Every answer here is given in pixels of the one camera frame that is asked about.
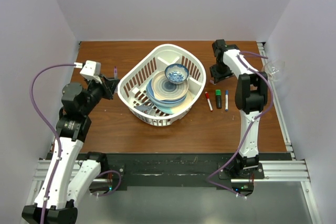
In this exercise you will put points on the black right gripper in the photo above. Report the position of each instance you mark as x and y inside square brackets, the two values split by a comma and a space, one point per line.
[217, 75]

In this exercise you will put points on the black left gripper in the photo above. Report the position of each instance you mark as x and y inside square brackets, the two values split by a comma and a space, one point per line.
[107, 86]

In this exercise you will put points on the purple pen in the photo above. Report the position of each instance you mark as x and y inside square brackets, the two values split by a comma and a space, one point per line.
[115, 72]

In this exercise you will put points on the black green highlighter pen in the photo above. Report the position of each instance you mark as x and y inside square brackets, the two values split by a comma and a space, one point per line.
[218, 101]

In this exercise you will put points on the white red marker pen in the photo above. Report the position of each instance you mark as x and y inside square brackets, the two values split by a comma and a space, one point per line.
[209, 104]

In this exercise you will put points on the white blue marker pen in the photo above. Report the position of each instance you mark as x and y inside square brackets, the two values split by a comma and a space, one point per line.
[226, 102]

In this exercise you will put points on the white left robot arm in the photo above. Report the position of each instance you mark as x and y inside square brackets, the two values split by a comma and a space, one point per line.
[63, 150]

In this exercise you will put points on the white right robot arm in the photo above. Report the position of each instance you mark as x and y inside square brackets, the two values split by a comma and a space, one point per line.
[251, 96]

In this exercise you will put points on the white plastic dish basket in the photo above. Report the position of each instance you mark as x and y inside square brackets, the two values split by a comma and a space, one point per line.
[132, 87]

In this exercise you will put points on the blue rimmed plate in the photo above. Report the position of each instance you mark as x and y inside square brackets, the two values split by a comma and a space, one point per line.
[163, 103]

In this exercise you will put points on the grey ceramic mug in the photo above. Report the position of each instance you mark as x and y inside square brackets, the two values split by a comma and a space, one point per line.
[146, 108]

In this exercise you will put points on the blue floral ceramic bowl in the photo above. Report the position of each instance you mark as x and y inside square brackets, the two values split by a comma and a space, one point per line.
[176, 73]

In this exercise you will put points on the clear wine glass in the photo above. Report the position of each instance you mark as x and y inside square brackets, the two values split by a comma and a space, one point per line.
[274, 70]

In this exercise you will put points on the beige blue swirl plate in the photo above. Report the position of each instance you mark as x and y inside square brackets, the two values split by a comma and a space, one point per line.
[165, 90]

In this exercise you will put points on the cream and teal plate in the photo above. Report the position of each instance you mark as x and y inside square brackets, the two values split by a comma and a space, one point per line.
[176, 109]

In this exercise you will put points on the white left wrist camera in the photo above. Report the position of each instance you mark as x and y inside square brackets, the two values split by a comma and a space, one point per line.
[90, 70]

